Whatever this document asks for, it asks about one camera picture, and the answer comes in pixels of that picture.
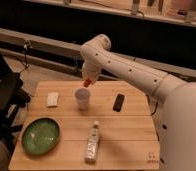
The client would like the black stand at left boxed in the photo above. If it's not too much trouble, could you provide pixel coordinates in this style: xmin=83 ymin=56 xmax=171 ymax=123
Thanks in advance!
xmin=0 ymin=53 xmax=31 ymax=152

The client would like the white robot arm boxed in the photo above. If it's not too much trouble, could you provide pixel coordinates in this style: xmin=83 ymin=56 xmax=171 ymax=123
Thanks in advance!
xmin=80 ymin=34 xmax=196 ymax=171

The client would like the white rectangular sponge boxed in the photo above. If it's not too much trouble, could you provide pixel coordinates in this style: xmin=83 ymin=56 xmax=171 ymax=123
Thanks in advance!
xmin=47 ymin=92 xmax=59 ymax=107

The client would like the wooden folding table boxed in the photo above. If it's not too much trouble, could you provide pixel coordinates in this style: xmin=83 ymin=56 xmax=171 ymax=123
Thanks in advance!
xmin=9 ymin=81 xmax=159 ymax=171

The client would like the clear plastic bottle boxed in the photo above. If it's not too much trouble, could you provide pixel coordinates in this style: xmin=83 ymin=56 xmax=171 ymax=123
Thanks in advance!
xmin=85 ymin=121 xmax=100 ymax=163

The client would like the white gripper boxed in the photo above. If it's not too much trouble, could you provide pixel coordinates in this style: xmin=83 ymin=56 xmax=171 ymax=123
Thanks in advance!
xmin=82 ymin=66 xmax=101 ymax=84

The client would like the red orange pepper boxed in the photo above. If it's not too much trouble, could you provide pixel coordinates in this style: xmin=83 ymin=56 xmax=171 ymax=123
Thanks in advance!
xmin=83 ymin=79 xmax=91 ymax=87

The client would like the black hanging cable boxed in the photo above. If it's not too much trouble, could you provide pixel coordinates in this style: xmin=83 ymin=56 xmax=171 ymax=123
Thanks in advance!
xmin=22 ymin=40 xmax=32 ymax=72

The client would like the black rectangular remote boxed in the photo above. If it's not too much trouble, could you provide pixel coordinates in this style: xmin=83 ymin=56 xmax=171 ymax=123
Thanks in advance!
xmin=113 ymin=94 xmax=125 ymax=112

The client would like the green round plate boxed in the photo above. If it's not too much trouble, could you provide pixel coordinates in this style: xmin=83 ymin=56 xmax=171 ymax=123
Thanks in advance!
xmin=21 ymin=118 xmax=60 ymax=156

